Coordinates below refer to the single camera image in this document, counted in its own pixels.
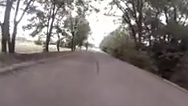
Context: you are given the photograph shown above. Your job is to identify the person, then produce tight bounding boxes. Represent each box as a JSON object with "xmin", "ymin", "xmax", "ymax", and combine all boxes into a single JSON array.
[{"xmin": 84, "ymin": 41, "xmax": 90, "ymax": 53}]

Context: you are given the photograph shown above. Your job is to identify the grey asphalt road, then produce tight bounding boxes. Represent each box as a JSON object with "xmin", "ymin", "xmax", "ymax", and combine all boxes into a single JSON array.
[{"xmin": 0, "ymin": 40, "xmax": 188, "ymax": 106}]

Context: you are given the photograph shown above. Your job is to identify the row of roadside trees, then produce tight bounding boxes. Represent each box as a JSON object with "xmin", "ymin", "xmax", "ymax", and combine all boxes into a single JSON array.
[{"xmin": 0, "ymin": 0, "xmax": 97, "ymax": 63}]

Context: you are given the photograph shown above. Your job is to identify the dense trees and bushes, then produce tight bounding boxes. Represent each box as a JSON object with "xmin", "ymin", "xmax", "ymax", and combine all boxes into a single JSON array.
[{"xmin": 85, "ymin": 0, "xmax": 188, "ymax": 97}]

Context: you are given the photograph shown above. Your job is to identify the dirt verge strip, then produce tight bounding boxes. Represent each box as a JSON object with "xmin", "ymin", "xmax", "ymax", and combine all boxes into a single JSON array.
[{"xmin": 0, "ymin": 42, "xmax": 75, "ymax": 90}]

